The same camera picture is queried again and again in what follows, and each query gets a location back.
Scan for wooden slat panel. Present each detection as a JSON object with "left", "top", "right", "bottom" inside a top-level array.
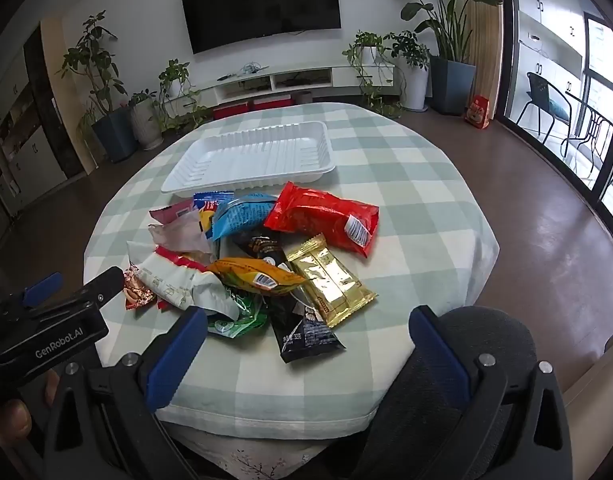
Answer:
[{"left": 459, "top": 0, "right": 505, "bottom": 121}]

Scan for grey fabric office chair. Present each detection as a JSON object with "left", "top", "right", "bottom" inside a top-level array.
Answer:
[{"left": 337, "top": 305, "right": 537, "bottom": 480}]

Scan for white plastic tray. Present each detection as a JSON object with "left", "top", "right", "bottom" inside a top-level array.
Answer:
[{"left": 160, "top": 121, "right": 337, "bottom": 198}]

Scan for floral cloth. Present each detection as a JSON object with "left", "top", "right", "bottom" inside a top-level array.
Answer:
[{"left": 171, "top": 422, "right": 367, "bottom": 480}]

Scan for plant in white ribbed pot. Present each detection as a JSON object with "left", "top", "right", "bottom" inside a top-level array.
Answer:
[{"left": 129, "top": 89, "right": 164, "bottom": 151}]

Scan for orange snack packet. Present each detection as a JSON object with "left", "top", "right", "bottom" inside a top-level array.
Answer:
[{"left": 206, "top": 257, "right": 308, "bottom": 296}]

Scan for small brown snack packet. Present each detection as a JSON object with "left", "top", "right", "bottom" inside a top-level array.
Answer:
[{"left": 122, "top": 266, "right": 160, "bottom": 312}]

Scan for white green printed packet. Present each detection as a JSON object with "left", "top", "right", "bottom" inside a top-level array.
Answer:
[{"left": 125, "top": 241, "right": 242, "bottom": 321}]

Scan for tall plant in dark pot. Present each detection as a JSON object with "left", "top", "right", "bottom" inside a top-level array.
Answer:
[{"left": 61, "top": 10, "right": 137, "bottom": 163}]

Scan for black balcony chair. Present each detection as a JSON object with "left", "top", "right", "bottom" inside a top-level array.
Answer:
[{"left": 515, "top": 72, "right": 572, "bottom": 143}]

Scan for white translucent snack packet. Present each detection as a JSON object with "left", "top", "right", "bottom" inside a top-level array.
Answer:
[{"left": 147, "top": 210, "right": 214, "bottom": 255}]

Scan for long black snack packet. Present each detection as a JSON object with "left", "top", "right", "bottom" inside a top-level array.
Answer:
[{"left": 232, "top": 230, "right": 346, "bottom": 365}]

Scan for blue yellow chips packet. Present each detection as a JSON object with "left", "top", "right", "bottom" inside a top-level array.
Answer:
[{"left": 193, "top": 191, "right": 236, "bottom": 233}]

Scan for trailing plant in white pot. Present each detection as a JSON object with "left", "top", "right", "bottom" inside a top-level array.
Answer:
[{"left": 343, "top": 30, "right": 402, "bottom": 116}]

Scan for dark wooden wall cabinet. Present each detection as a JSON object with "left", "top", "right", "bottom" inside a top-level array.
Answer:
[{"left": 0, "top": 25, "right": 97, "bottom": 221}]

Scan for light blue snack bag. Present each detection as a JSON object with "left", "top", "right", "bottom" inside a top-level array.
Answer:
[{"left": 211, "top": 192, "right": 278, "bottom": 242}]

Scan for trailing vine plant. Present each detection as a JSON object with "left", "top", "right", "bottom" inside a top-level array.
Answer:
[{"left": 159, "top": 59, "right": 212, "bottom": 133}]

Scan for bushy plant in tall white pot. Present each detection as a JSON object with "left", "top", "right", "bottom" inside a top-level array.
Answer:
[{"left": 387, "top": 30, "right": 431, "bottom": 112}]

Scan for black framed glass door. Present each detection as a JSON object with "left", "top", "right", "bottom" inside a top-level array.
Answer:
[{"left": 497, "top": 0, "right": 613, "bottom": 241}]

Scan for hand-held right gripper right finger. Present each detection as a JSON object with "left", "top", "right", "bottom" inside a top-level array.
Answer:
[{"left": 409, "top": 305, "right": 572, "bottom": 480}]

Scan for white television console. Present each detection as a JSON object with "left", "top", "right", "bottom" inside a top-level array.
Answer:
[{"left": 186, "top": 62, "right": 407, "bottom": 108}]

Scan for white balcony cabinets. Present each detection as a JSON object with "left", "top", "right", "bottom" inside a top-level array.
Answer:
[{"left": 517, "top": 0, "right": 587, "bottom": 106}]

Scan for gold foil snack packet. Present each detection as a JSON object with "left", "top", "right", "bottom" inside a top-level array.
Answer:
[{"left": 285, "top": 233, "right": 378, "bottom": 330}]

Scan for wall mounted black television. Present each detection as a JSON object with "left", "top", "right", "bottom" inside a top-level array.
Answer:
[{"left": 180, "top": 0, "right": 343, "bottom": 55}]

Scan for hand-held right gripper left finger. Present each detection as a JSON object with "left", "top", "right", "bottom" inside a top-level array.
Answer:
[{"left": 41, "top": 305, "right": 210, "bottom": 480}]

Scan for red storage box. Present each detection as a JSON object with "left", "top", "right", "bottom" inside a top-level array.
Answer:
[
  {"left": 214, "top": 101, "right": 250, "bottom": 120},
  {"left": 251, "top": 96, "right": 293, "bottom": 111}
]

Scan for black balcony table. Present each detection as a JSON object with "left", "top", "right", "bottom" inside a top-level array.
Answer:
[{"left": 561, "top": 91, "right": 613, "bottom": 171}]

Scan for red paper bag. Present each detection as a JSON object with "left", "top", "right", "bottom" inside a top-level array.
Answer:
[{"left": 465, "top": 95, "right": 492, "bottom": 131}]

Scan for large leafy plant in grey pot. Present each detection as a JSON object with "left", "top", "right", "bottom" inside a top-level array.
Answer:
[{"left": 371, "top": 0, "right": 503, "bottom": 115}]

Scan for green snack packet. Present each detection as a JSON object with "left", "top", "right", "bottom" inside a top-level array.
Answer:
[{"left": 206, "top": 285, "right": 270, "bottom": 340}]

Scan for person's left hand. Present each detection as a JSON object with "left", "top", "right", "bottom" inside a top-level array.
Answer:
[{"left": 0, "top": 367, "right": 62, "bottom": 443}]

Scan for red snack bag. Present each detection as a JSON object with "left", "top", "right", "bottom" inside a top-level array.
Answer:
[{"left": 263, "top": 181, "right": 381, "bottom": 259}]

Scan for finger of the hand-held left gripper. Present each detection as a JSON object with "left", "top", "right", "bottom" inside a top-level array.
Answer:
[
  {"left": 16, "top": 272, "right": 64, "bottom": 308},
  {"left": 61, "top": 266, "right": 126, "bottom": 311}
]

